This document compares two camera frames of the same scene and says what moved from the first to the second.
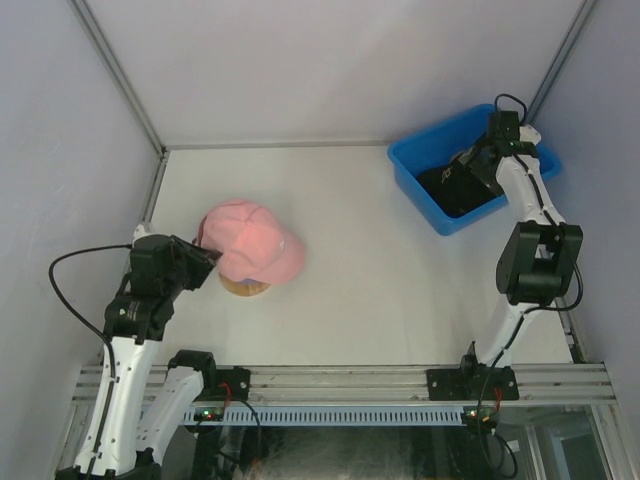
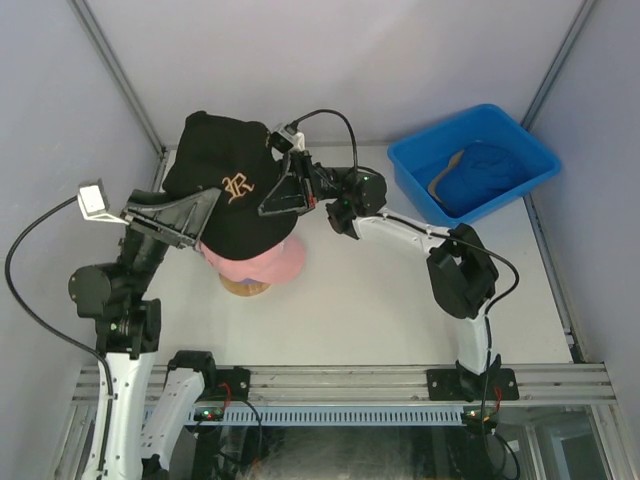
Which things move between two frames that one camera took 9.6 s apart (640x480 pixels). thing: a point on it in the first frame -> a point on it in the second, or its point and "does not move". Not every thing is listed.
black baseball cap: (456, 188) -> (234, 156)
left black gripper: (202, 258) -> (180, 222)
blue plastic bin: (438, 144) does not move
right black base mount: (468, 384) does not move
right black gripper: (476, 164) -> (294, 194)
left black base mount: (231, 384) does not move
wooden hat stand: (243, 289) does not move
